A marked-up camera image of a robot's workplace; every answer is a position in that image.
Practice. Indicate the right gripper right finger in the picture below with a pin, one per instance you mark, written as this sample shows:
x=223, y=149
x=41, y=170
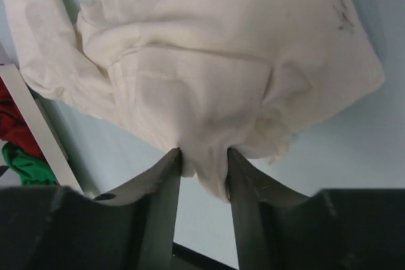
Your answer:
x=255, y=199

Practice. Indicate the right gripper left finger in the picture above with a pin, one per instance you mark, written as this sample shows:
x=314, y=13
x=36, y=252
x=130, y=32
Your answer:
x=153, y=197

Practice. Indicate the green t shirt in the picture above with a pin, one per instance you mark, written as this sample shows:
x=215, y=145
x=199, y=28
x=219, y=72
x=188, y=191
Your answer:
x=31, y=170

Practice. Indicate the cream white t shirt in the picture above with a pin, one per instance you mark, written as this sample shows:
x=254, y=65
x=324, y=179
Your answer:
x=200, y=75

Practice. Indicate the dark red t shirt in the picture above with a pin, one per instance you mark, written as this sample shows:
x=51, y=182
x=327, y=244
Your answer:
x=14, y=128

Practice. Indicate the cream plastic tray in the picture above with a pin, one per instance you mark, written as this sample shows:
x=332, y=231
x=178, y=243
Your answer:
x=40, y=129

